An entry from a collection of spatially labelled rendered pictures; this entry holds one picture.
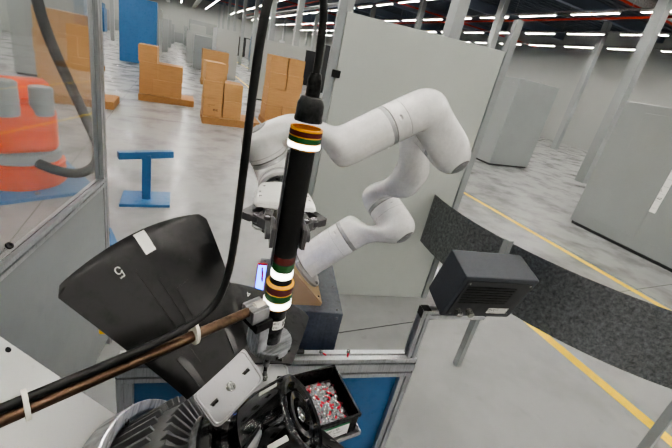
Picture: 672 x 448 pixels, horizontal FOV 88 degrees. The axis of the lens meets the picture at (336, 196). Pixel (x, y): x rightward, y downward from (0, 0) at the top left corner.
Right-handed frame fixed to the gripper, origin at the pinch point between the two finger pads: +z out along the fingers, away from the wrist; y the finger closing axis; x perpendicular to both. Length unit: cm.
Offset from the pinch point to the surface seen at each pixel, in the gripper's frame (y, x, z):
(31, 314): 70, -73, -66
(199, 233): 12.8, -4.9, -7.0
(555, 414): -193, -146, -71
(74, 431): 26.2, -31.3, 5.6
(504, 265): -74, -23, -34
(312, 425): -7.2, -27.3, 9.7
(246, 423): 2.9, -24.3, 10.9
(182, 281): 13.8, -8.8, 0.4
